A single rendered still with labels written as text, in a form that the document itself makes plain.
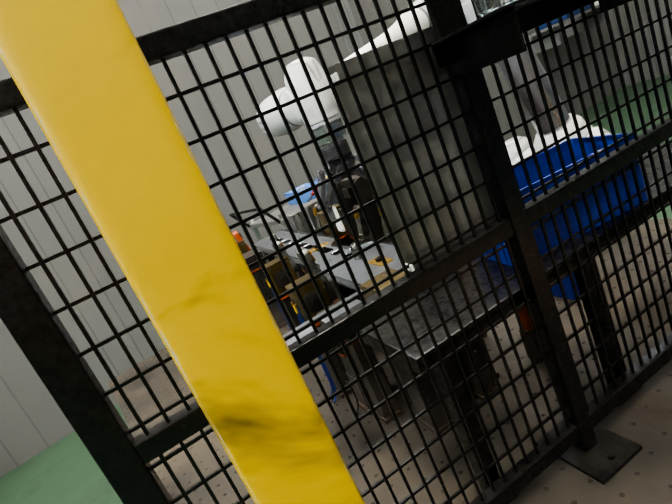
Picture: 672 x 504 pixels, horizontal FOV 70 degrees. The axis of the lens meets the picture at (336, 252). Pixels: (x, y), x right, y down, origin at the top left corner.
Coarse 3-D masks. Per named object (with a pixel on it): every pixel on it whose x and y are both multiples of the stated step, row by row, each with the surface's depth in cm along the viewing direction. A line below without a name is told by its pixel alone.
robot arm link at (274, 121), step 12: (408, 12) 136; (420, 12) 136; (396, 24) 134; (408, 24) 134; (420, 24) 135; (384, 36) 132; (396, 36) 132; (360, 48) 133; (264, 108) 126; (276, 120) 123; (264, 132) 133; (276, 132) 129
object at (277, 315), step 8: (248, 256) 192; (248, 264) 191; (256, 272) 193; (256, 280) 193; (264, 280) 195; (264, 288) 195; (264, 296) 195; (272, 296) 197; (272, 304) 197; (272, 312) 197; (280, 312) 199; (280, 320) 199
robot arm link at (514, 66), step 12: (468, 0) 128; (468, 12) 131; (516, 60) 136; (528, 60) 136; (504, 72) 140; (516, 72) 138; (528, 72) 137; (540, 72) 138; (516, 84) 140; (540, 96) 140; (552, 96) 140; (528, 108) 144; (540, 108) 142; (564, 108) 143; (540, 120) 144; (552, 120) 143; (540, 144) 148
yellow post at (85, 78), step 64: (0, 0) 36; (64, 0) 38; (64, 64) 38; (128, 64) 40; (64, 128) 38; (128, 128) 40; (128, 192) 41; (192, 192) 43; (128, 256) 41; (192, 256) 43; (192, 320) 44; (256, 320) 46; (192, 384) 44; (256, 384) 47; (256, 448) 47; (320, 448) 50
